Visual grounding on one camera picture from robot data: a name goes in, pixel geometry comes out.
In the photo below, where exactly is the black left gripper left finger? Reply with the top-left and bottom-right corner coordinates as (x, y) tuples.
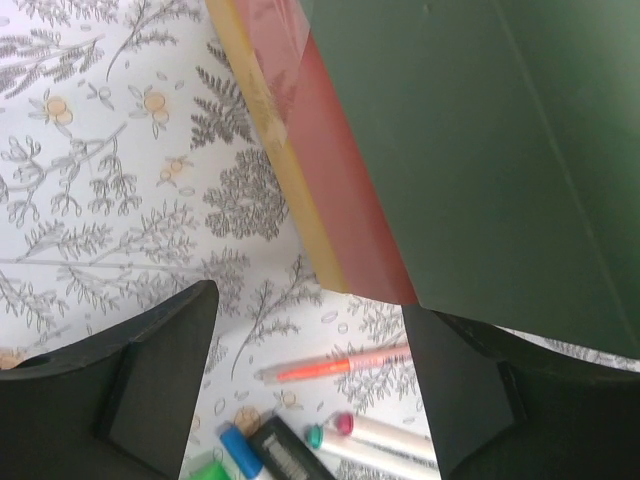
(1, 280), (219, 480)

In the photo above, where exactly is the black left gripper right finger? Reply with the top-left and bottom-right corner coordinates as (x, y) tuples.
(402, 305), (639, 479)

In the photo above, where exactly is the orange pen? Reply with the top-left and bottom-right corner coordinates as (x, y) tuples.
(255, 344), (412, 384)

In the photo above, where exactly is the teal cap white marker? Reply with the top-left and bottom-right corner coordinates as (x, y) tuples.
(306, 425), (439, 479)

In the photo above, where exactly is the red drawer box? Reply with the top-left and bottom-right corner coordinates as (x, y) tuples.
(236, 1), (417, 304)

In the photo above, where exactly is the green drawer box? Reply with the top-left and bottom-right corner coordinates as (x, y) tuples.
(302, 1), (639, 358)

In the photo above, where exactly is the green cap highlighter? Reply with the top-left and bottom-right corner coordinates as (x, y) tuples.
(184, 450), (232, 480)

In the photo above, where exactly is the blue cap thin marker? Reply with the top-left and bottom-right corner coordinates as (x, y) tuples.
(219, 423), (274, 480)

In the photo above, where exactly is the pink cap white marker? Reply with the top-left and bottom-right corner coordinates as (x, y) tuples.
(335, 413), (436, 461)

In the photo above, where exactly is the blue cap highlighter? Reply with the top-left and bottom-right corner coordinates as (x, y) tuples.
(248, 415), (335, 480)

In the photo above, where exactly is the yellow drawer box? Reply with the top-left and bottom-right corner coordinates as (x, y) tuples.
(206, 0), (349, 293)

